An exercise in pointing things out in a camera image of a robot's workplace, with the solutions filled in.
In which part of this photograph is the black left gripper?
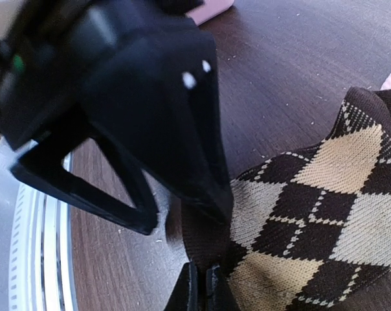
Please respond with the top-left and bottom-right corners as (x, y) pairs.
(0, 1), (210, 149)

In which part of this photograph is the pink plastic organizer tray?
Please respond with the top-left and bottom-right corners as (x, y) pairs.
(186, 0), (234, 25)

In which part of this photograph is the aluminium front rail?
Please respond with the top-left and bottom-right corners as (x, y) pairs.
(0, 139), (78, 310)

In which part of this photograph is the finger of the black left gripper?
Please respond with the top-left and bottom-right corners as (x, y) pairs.
(85, 35), (233, 224)
(9, 106), (161, 236)

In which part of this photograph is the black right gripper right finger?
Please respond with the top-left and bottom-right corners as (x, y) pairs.
(205, 264), (240, 311)

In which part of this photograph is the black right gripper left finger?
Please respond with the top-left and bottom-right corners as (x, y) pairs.
(164, 262), (199, 311)

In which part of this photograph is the brown beige argyle sock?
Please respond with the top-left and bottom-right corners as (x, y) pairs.
(182, 87), (391, 310)

